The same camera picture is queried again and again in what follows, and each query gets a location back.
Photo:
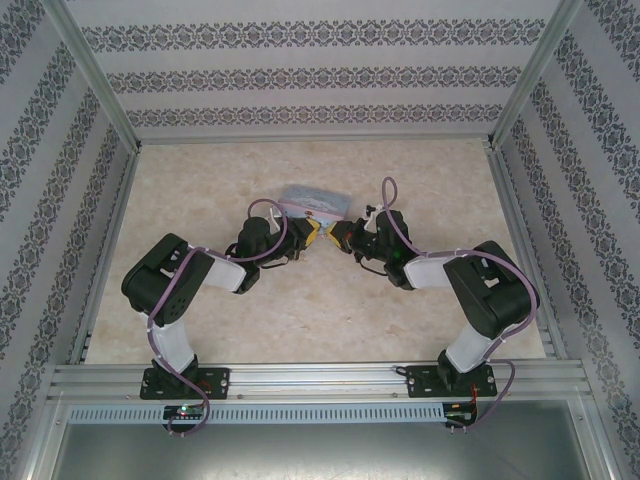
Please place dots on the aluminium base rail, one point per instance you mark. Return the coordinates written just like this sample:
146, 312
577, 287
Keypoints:
320, 380

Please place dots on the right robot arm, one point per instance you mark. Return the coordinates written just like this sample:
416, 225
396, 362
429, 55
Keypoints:
425, 272

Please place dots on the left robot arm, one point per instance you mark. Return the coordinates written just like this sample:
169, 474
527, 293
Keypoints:
225, 275

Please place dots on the grey metal panel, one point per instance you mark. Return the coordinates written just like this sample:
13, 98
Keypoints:
320, 450

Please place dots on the small green circuit board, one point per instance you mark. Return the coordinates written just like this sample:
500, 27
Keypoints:
460, 416
185, 412

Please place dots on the aluminium table side rail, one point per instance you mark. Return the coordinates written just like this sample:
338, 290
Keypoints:
525, 225
107, 250

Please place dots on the pastel cartoon tin box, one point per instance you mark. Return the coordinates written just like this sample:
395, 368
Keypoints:
315, 201

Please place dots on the slanted aluminium frame post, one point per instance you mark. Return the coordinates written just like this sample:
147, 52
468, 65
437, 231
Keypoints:
90, 75
535, 75

